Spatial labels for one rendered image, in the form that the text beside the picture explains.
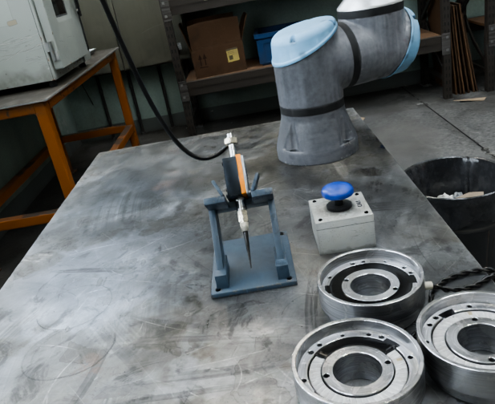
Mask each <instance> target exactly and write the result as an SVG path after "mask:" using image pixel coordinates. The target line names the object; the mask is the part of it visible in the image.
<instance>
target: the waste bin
mask: <svg viewBox="0 0 495 404"><path fill-rule="evenodd" d="M404 171H405V172H406V174H407V175H408V176H409V178H410V179H411V180H412V182H413V183H414V184H415V185H416V186H417V187H418V189H419V190H420V191H421V192H422V193H423V195H424V196H425V197H426V199H427V200H428V201H429V203H430V204H431V205H432V206H433V207H434V209H435V210H436V211H437V212H438V213H439V215H440V216H441V217H442V219H443V220H444V221H445V222H446V224H447V225H448V226H449V227H450V228H451V229H452V231H453V232H454V233H455V234H456V236H457V237H458V238H459V240H460V241H461V242H462V243H463V245H464V246H465V247H466V248H467V249H468V250H469V252H470V253H471V254H472V255H473V257H474V258H475V259H476V260H477V262H478V263H479V264H480V265H481V267H482V268H484V267H491V268H493V269H495V161H492V160H487V159H484V158H479V157H472V156H449V157H441V158H435V159H430V160H425V161H422V162H419V163H417V164H414V165H412V166H410V167H409V168H406V169H405V170H404ZM455 192H462V194H463V195H464V194H466V193H468V192H484V195H482V196H473V197H466V198H438V196H440V195H443V194H444V193H446V194H447V195H449V196H451V195H453V194H454V193H455Z"/></svg>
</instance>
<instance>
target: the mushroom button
mask: <svg viewBox="0 0 495 404"><path fill-rule="evenodd" d="M321 193H322V197H323V198H324V199H326V200H333V201H334V205H335V206H341V205H343V200H344V199H346V198H348V197H350V196H352V195H353V193H354V188H353V186H352V185H351V184H350V183H348V182H342V181H338V182H333V183H330V184H327V185H325V186H324V187H323V189H322V191H321Z"/></svg>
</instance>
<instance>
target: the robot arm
mask: <svg viewBox="0 0 495 404"><path fill-rule="evenodd" d="M337 15H338V21H337V22H336V21H335V18H334V17H332V16H322V17H317V18H312V19H309V20H304V21H301V22H297V23H295V24H293V25H290V26H288V27H286V28H284V29H282V30H280V31H279V32H278V33H277V34H275V35H274V37H273V38H272V40H271V51H272V60H271V62H272V65H273V67H274V74H275V80H276V85H277V91H278V101H279V106H280V111H281V123H280V128H279V133H278V142H277V152H278V158H279V160H280V161H281V162H283V163H284V164H289V165H294V166H316V165H323V164H330V163H334V162H337V161H340V160H343V159H346V158H347V157H349V156H351V155H353V154H354V153H356V152H357V150H358V149H359V141H358V135H357V133H356V130H355V128H354V126H353V124H352V122H351V119H350V117H349V115H348V114H347V110H346V108H345V103H344V96H343V89H344V88H347V87H353V86H355V85H359V84H361V83H367V82H370V81H373V80H377V79H385V78H388V77H391V76H392V75H394V74H397V73H400V72H401V71H404V70H406V69H407V68H408V67H409V66H410V65H411V63H412V62H413V61H414V59H415V58H416V55H417V53H418V50H419V46H420V26H419V23H418V20H415V17H416V16H415V14H414V13H413V12H412V11H411V10H410V9H408V8H407V7H404V0H343V1H342V2H341V3H340V5H339V7H338V8H337Z"/></svg>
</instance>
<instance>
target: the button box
mask: <svg viewBox="0 0 495 404"><path fill-rule="evenodd" d="M309 206H310V217H311V223H312V228H313V233H314V237H315V240H316V243H317V246H318V249H319V254H320V256H321V255H326V254H332V253H340V252H346V251H351V250H356V249H361V248H370V247H375V246H376V242H375V225H374V216H373V213H372V211H371V209H370V208H369V206H368V204H367V201H366V200H365V199H364V197H363V194H362V192H355V193H353V195H352V196H350V197H348V198H346V199H344V200H343V205H341V206H335V205H334V201H333V200H326V199H324V198H322V199H317V200H309Z"/></svg>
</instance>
